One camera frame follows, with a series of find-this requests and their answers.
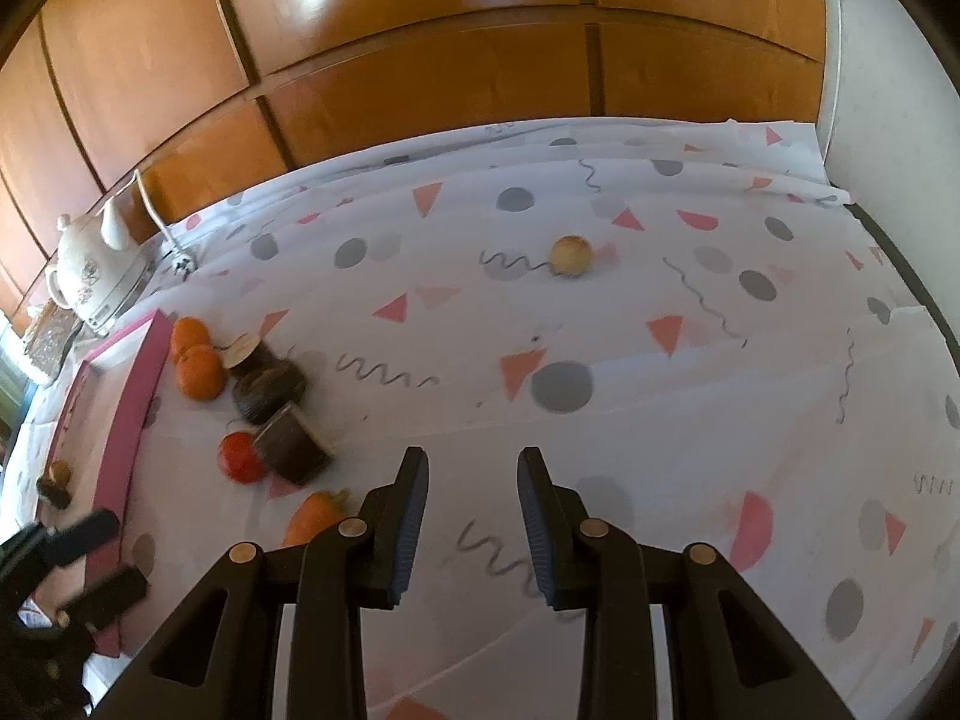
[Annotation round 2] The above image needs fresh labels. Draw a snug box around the orange tangerine front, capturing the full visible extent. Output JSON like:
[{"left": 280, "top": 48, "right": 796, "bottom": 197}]
[{"left": 176, "top": 344, "right": 228, "bottom": 401}]

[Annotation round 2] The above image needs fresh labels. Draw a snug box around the wooden panel cabinet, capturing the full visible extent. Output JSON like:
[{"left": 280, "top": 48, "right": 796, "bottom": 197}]
[{"left": 2, "top": 0, "right": 827, "bottom": 328}]

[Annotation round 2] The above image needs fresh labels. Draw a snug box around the beige round fruit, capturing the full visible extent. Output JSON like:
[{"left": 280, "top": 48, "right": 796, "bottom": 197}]
[
  {"left": 548, "top": 236, "right": 594, "bottom": 278},
  {"left": 47, "top": 460, "right": 71, "bottom": 488}
]

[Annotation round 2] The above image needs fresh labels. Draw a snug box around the red tomato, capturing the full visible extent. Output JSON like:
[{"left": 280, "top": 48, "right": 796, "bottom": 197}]
[{"left": 218, "top": 431, "right": 267, "bottom": 484}]

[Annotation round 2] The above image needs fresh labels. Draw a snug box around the orange tangerine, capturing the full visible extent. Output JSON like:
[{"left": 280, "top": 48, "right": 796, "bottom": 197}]
[
  {"left": 169, "top": 317, "right": 212, "bottom": 362},
  {"left": 176, "top": 344, "right": 228, "bottom": 401}
]

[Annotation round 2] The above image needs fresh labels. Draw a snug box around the small dark cut cylinder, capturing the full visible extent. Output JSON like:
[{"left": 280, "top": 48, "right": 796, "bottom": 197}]
[{"left": 221, "top": 333, "right": 278, "bottom": 379}]

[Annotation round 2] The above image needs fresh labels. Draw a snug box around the pink shallow tray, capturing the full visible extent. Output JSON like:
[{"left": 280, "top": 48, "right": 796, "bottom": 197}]
[{"left": 29, "top": 307, "right": 178, "bottom": 660}]

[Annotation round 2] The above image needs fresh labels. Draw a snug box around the large dark cut cylinder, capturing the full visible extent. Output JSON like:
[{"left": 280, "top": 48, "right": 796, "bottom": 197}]
[{"left": 254, "top": 403, "right": 334, "bottom": 486}]

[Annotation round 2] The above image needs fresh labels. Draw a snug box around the patterned white tablecloth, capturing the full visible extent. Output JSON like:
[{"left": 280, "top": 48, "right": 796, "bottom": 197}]
[{"left": 139, "top": 121, "right": 958, "bottom": 718}]

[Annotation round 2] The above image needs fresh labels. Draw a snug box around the orange carrot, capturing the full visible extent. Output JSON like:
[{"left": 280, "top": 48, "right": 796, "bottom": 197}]
[{"left": 281, "top": 489, "right": 350, "bottom": 548}]

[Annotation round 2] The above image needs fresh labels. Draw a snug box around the dark oval fruit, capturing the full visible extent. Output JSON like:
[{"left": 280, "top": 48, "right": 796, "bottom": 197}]
[{"left": 231, "top": 359, "right": 308, "bottom": 426}]

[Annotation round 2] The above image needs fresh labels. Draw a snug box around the white ceramic electric kettle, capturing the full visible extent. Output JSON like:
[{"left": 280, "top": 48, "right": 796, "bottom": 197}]
[{"left": 46, "top": 199, "right": 148, "bottom": 337}]

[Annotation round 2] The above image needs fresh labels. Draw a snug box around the white kettle power cord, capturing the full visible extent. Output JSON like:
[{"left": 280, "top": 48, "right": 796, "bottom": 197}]
[{"left": 104, "top": 167, "right": 200, "bottom": 278}]

